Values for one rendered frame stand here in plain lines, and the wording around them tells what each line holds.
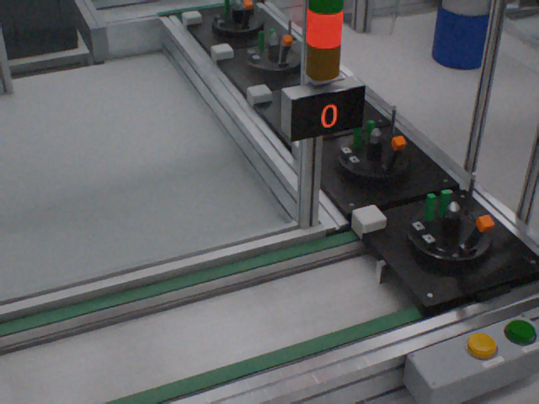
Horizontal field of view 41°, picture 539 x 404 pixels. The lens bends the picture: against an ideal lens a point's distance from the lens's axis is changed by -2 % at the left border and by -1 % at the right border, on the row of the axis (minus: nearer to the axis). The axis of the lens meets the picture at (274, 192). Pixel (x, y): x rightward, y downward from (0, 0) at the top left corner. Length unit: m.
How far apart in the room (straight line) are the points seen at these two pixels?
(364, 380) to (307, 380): 0.09
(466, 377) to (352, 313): 0.22
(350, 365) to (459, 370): 0.15
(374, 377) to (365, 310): 0.15
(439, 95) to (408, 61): 0.21
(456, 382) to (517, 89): 1.15
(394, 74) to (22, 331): 1.27
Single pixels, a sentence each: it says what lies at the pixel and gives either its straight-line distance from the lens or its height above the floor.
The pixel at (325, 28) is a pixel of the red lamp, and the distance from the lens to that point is 1.05.
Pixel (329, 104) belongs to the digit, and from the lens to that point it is 1.10.
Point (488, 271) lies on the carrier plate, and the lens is 1.22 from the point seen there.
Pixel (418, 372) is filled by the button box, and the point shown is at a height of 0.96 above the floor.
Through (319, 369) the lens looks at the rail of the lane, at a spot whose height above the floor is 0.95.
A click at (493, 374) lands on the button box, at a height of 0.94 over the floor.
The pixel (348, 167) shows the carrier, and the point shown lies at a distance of 1.38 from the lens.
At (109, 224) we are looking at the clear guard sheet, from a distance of 1.14.
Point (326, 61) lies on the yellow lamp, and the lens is 1.07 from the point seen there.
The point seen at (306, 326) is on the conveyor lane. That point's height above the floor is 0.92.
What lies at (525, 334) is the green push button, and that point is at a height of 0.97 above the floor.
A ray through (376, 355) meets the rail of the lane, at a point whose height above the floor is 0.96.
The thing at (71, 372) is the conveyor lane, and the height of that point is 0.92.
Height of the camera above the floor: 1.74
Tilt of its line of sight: 35 degrees down
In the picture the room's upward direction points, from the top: 1 degrees clockwise
